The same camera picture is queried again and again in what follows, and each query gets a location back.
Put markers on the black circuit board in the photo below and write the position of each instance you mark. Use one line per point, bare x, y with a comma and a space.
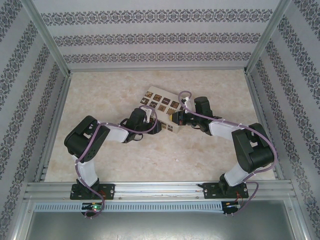
230, 205

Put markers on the grey metal sheet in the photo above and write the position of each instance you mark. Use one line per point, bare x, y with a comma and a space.
160, 227

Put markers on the aluminium floor rail under wall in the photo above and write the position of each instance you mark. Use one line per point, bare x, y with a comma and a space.
112, 69

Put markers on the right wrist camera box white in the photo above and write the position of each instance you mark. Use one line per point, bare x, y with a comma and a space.
188, 105

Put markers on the wooden box with brown tiles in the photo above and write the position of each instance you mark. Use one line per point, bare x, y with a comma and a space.
162, 100

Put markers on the circuit board with green light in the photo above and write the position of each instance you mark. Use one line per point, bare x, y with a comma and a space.
93, 207

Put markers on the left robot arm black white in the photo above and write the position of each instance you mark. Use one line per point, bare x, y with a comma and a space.
82, 140

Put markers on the aluminium mounting rail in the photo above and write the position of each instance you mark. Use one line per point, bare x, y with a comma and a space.
160, 190

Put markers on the aluminium frame post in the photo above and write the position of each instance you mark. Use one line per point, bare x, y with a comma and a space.
267, 37
48, 37

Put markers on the aluminium side floor rail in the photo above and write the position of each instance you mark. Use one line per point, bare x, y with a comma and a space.
264, 125
55, 125

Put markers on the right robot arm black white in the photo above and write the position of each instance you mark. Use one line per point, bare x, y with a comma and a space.
250, 150

